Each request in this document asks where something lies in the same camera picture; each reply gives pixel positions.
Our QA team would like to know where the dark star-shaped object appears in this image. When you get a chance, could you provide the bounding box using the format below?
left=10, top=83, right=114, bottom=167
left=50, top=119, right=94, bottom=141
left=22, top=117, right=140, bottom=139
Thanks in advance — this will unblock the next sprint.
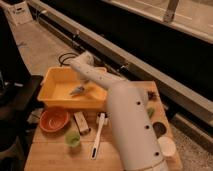
left=148, top=91, right=157, bottom=100

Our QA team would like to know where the small green object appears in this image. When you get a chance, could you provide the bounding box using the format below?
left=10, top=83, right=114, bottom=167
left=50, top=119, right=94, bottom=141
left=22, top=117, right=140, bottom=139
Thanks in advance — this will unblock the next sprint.
left=147, top=107, right=155, bottom=118

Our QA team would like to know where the wooden block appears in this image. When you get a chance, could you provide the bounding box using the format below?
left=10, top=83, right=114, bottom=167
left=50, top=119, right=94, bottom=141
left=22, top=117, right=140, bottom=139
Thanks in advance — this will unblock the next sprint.
left=74, top=112, right=90, bottom=135

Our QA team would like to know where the white box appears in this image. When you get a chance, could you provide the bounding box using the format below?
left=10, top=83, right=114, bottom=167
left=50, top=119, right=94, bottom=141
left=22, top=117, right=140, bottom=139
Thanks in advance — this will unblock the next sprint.
left=6, top=1, right=33, bottom=26

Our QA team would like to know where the black cable coil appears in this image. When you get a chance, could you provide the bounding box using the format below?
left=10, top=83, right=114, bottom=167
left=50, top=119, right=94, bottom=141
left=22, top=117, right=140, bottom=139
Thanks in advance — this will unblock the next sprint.
left=58, top=52, right=81, bottom=67

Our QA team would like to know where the white brush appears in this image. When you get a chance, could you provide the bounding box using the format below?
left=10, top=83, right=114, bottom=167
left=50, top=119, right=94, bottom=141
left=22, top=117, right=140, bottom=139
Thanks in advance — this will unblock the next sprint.
left=91, top=113, right=108, bottom=160

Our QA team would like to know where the yellow plastic tray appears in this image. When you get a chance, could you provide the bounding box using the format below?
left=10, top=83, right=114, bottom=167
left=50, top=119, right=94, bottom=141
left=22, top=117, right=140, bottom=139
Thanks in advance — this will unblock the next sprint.
left=37, top=67, right=106, bottom=109

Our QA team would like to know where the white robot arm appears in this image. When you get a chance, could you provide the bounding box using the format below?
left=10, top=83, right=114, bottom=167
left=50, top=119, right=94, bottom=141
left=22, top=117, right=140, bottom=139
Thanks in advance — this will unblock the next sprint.
left=70, top=52, right=169, bottom=171

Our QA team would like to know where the orange bowl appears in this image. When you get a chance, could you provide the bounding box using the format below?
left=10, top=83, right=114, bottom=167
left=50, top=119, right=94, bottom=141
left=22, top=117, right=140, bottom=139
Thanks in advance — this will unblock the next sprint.
left=39, top=109, right=70, bottom=133

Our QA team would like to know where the black chair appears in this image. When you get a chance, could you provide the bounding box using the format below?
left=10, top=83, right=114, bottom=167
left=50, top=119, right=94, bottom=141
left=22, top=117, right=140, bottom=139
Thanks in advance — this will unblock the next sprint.
left=0, top=7, right=43, bottom=171

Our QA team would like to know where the green cup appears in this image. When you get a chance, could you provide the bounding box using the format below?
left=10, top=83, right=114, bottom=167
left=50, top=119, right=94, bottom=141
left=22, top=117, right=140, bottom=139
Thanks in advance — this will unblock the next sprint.
left=65, top=131, right=80, bottom=148

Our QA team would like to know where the dark round lid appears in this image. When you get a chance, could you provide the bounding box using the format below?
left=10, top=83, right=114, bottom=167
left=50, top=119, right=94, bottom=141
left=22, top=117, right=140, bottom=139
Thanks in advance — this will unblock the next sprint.
left=153, top=122, right=167, bottom=137

